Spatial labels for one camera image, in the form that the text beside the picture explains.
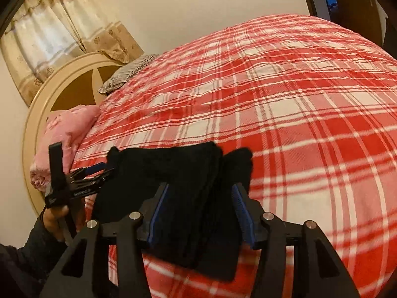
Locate brown wooden door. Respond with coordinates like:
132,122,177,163
329,0,389,42

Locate person's left hand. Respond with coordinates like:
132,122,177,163
42,197,87,242

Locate red plaid bed sheet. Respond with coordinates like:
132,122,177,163
71,14,397,298

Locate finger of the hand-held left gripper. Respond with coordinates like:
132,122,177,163
71,162,108,176
74,168,116,190

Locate person's left forearm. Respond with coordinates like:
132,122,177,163
0,214,73,298

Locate pink blanket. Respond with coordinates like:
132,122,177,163
30,105,101,193

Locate beige patterned curtain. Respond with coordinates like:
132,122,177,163
0,0,145,108

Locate cream and brown headboard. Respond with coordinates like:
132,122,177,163
22,52,131,215

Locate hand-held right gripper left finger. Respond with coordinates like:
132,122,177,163
39,183,169,298

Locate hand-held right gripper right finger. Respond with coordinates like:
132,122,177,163
231,184,360,298

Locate striped floral pillow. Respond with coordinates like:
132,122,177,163
98,54,159,94

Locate black pants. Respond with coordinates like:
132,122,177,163
91,141,253,281

